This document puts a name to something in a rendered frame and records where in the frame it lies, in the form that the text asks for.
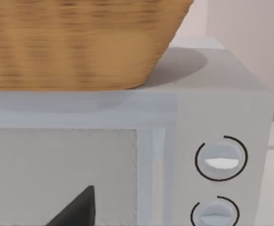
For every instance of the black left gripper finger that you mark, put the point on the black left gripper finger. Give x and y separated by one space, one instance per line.
80 207

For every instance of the pale microwave door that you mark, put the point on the pale microwave door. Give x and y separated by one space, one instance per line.
57 164

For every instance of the pale round microwave knob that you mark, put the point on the pale round microwave knob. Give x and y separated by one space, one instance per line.
215 214
221 157

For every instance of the woven wicker basket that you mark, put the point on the woven wicker basket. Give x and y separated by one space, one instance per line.
75 42

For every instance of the pale microwave oven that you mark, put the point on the pale microwave oven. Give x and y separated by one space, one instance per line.
221 106

